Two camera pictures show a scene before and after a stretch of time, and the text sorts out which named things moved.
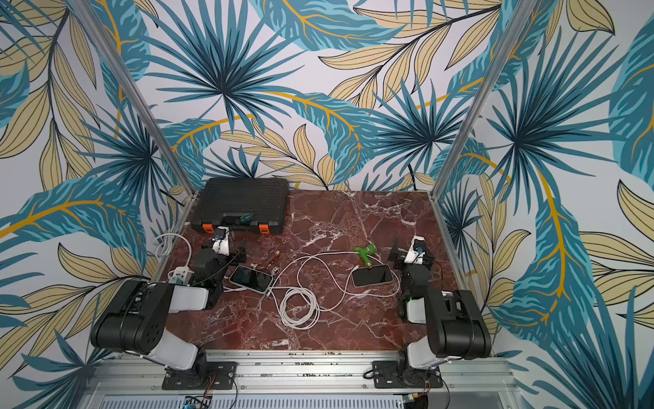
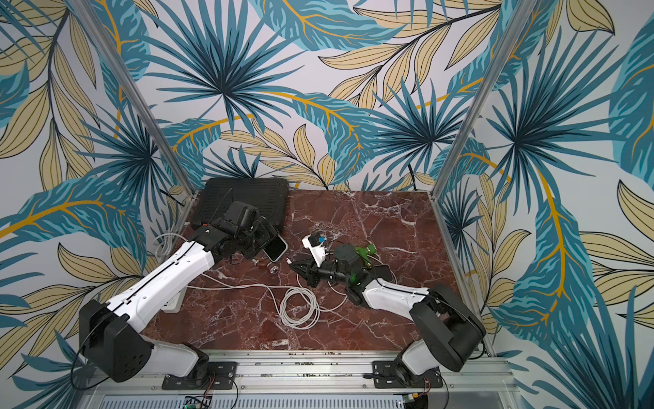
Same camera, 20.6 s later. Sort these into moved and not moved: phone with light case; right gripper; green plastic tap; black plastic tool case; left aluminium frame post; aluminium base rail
Moved: right gripper; phone with light case
Not moved: left aluminium frame post; black plastic tool case; aluminium base rail; green plastic tap
